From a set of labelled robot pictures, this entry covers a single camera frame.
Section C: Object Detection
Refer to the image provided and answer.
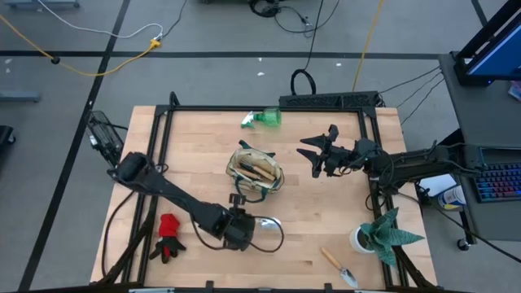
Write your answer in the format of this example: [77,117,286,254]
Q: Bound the beige green canvas gardening bag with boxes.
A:
[225,139,287,204]

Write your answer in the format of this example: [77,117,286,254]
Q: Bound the green plant in white pot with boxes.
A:
[348,207,426,268]

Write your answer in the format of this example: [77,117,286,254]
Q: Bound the black power supply box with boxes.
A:
[85,110,125,158]

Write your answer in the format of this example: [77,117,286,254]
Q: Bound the black computer monitor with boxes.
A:
[453,0,521,87]

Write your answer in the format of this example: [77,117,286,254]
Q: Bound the black power strip box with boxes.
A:
[278,90,380,109]

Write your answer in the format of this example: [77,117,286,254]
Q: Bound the green plastic spray bottle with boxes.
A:
[239,106,283,130]

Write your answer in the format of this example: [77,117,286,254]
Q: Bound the white floor cable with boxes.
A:
[36,0,164,41]

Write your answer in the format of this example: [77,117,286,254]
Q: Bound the yellow extension cable with plug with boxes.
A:
[0,14,163,78]

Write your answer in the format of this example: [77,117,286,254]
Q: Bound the black floor cable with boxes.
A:
[162,0,188,40]

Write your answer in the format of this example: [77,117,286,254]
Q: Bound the grey desk top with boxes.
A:
[438,51,521,150]

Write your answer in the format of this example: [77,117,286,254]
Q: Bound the black looped cable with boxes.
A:
[289,0,326,98]

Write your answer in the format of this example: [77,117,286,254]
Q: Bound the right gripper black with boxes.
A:
[296,124,356,180]

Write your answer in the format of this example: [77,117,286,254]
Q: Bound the wide scoop trowel wooden handle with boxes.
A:
[254,216,283,241]

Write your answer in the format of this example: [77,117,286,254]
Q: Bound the red and black gardening gloves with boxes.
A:
[148,212,188,265]

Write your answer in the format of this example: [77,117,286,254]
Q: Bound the black floor object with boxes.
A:
[0,125,17,158]

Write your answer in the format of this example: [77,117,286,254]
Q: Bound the thin black cable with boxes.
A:
[400,78,445,125]
[396,72,444,110]
[378,66,443,95]

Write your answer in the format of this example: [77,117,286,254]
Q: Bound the backlit rainbow keyboard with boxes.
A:
[471,161,521,203]

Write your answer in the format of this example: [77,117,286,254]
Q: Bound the black desk leg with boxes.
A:
[441,129,466,148]

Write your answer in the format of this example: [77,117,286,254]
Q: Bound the white and blue can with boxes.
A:
[437,185,467,212]

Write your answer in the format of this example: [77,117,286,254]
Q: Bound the black cable bundle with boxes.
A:
[247,0,326,40]

